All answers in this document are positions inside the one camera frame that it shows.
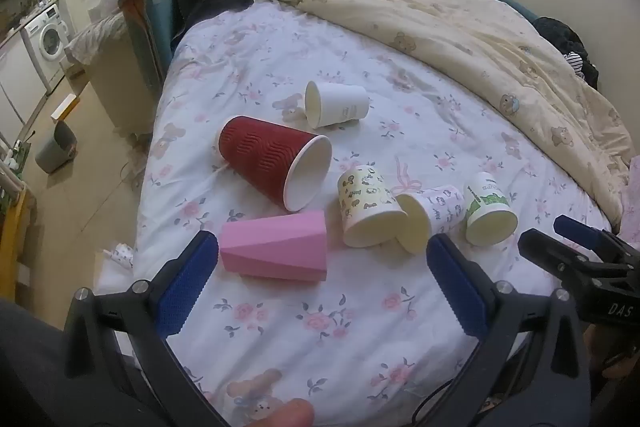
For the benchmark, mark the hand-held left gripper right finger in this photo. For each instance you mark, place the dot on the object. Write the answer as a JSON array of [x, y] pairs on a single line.
[[457, 287]]

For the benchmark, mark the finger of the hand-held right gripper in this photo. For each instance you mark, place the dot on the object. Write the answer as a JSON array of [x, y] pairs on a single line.
[[547, 252], [580, 229]]

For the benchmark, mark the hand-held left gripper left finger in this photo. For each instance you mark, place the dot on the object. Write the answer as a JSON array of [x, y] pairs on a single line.
[[186, 287]]

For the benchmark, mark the white green print paper cup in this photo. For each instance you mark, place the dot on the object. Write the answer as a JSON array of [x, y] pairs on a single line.
[[487, 209]]

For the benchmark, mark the small printed paper cup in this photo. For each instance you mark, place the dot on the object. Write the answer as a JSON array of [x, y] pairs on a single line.
[[119, 254]]

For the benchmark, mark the white purple print paper cup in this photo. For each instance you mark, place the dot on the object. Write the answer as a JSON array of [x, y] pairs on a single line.
[[432, 214]]

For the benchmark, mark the pink faceted cup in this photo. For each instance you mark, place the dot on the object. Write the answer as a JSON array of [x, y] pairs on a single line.
[[275, 248]]

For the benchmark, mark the yellow cartoon print paper cup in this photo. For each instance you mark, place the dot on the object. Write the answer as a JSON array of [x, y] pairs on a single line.
[[367, 206]]

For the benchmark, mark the red ribbed paper cup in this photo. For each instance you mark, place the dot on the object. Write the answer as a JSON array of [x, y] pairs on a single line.
[[272, 167]]

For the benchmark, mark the plain white paper cup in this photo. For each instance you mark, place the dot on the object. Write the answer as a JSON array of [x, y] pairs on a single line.
[[334, 103]]

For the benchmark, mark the person's left hand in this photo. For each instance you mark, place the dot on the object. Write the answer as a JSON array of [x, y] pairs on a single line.
[[292, 413]]

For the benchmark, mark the floral bed sheet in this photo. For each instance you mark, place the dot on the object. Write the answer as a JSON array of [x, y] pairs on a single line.
[[300, 322]]

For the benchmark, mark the black striped clothing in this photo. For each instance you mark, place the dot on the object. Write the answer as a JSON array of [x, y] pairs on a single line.
[[567, 44]]

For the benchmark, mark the grey trash bin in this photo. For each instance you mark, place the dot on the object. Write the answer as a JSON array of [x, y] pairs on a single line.
[[56, 147]]

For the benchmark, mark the beige bedside cabinet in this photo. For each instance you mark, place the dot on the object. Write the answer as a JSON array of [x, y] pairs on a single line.
[[120, 82]]

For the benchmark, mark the small white box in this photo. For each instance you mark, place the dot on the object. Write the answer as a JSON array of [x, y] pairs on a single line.
[[65, 107]]

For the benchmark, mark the cream bear print quilt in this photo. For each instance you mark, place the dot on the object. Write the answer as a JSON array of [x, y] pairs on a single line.
[[450, 22]]

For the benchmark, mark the white low cabinet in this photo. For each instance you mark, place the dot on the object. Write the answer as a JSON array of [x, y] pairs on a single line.
[[17, 82]]

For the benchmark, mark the white washing machine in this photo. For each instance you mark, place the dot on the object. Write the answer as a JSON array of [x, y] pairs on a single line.
[[46, 38]]

